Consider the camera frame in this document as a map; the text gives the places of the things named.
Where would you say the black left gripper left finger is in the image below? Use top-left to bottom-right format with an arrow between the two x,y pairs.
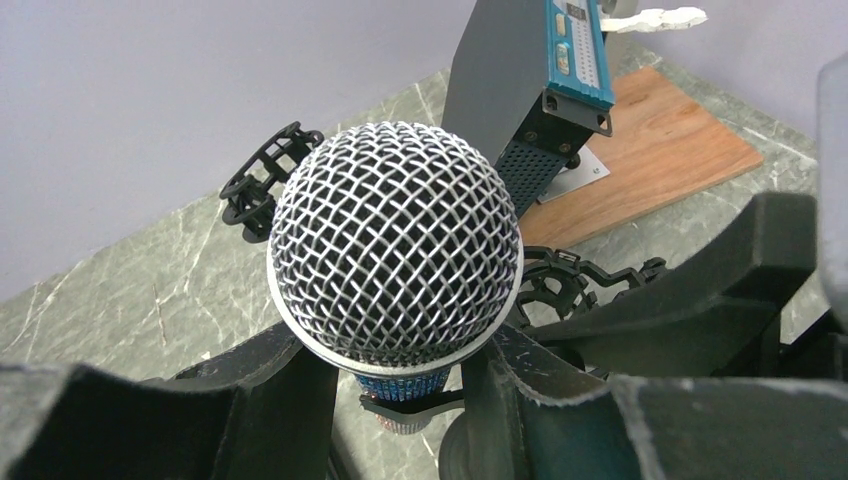
1,324 -> 340,479

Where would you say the blue network switch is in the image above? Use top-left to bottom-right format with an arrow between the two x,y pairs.
440,0 -> 616,220

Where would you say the grey metal bracket stand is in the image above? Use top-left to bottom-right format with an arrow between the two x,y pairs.
537,1 -> 708,203

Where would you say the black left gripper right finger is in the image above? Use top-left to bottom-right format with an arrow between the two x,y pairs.
462,326 -> 847,479

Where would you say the black tripod shock mount stand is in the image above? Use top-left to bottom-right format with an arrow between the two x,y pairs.
507,246 -> 669,330

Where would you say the wooden board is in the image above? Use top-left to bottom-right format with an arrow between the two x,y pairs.
520,67 -> 764,248

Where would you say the silver head glitter microphone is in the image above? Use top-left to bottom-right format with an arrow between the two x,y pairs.
266,121 -> 524,404

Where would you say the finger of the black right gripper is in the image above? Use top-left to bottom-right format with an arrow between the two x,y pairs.
529,192 -> 817,377

